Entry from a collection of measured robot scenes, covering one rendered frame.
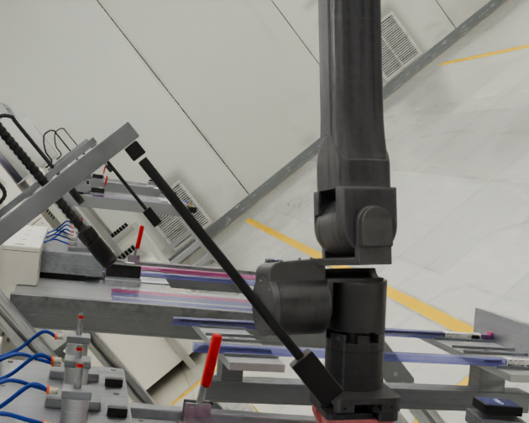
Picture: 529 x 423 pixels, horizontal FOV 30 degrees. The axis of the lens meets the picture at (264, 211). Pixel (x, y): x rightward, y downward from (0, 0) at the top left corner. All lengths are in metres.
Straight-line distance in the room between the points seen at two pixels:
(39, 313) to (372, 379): 1.05
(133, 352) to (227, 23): 3.90
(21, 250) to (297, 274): 1.23
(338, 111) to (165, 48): 7.65
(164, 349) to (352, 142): 4.67
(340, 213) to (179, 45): 7.69
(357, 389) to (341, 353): 0.04
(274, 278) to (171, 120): 7.66
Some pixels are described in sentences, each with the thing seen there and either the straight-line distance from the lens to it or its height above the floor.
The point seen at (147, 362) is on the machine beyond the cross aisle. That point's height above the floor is 0.18.
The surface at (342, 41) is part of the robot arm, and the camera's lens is 0.96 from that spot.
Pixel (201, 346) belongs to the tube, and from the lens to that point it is 1.25.
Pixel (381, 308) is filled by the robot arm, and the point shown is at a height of 1.06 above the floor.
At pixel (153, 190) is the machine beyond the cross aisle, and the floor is 0.78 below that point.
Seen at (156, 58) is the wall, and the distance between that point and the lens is 8.56.
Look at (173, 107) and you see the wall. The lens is 8.55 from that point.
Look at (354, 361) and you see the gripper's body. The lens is 0.94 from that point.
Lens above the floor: 1.36
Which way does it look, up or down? 10 degrees down
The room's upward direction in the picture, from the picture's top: 38 degrees counter-clockwise
